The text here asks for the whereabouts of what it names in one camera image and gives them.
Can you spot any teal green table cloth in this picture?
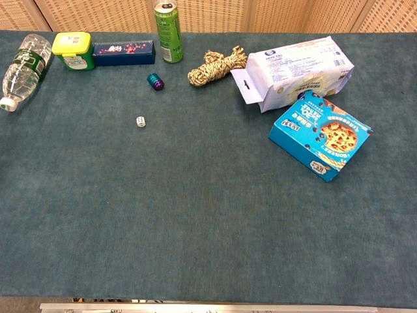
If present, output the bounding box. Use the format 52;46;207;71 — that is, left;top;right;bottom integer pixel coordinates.
0;30;417;309

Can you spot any small teal purple spring toy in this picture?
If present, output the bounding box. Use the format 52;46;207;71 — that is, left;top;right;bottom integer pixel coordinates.
146;73;165;92

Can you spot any blue cookie box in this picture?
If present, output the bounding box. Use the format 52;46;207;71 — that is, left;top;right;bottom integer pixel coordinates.
268;90;374;183

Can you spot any green drink can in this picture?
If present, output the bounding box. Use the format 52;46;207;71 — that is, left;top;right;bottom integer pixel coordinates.
153;0;184;64

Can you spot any long dark blue box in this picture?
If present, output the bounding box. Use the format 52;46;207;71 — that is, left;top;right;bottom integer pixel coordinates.
92;40;156;68

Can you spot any woven wicker folding screen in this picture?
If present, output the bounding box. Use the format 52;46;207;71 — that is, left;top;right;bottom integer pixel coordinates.
0;0;417;33

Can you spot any green tub with yellow lid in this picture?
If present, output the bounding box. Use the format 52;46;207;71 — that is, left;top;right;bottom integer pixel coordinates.
51;31;96;72

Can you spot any clear plastic water bottle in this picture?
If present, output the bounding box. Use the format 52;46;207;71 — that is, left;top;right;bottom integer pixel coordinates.
0;33;53;113

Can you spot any coiled beige rope bundle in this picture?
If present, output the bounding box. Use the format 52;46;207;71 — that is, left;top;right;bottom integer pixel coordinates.
187;45;250;88

